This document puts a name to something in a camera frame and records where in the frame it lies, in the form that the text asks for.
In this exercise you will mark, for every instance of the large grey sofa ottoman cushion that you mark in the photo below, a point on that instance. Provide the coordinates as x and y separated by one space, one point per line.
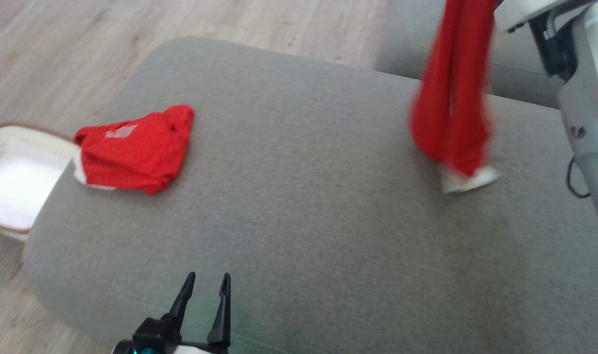
328 221

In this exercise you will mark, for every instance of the white laundry basket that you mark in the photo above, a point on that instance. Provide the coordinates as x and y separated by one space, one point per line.
14 182

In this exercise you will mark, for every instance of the red shorts white waistband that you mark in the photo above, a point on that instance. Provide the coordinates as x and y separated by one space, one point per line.
131 152

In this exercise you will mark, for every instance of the small grey sofa seat cushion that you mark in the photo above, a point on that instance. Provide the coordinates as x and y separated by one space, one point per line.
407 44

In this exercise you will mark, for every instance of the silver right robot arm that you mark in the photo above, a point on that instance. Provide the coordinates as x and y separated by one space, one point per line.
591 98

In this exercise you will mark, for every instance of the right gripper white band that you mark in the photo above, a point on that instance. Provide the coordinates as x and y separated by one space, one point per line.
525 12

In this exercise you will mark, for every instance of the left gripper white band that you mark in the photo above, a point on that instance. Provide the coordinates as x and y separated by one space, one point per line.
156 339

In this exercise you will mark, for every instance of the red jersey black lettering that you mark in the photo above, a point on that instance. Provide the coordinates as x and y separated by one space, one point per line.
456 98

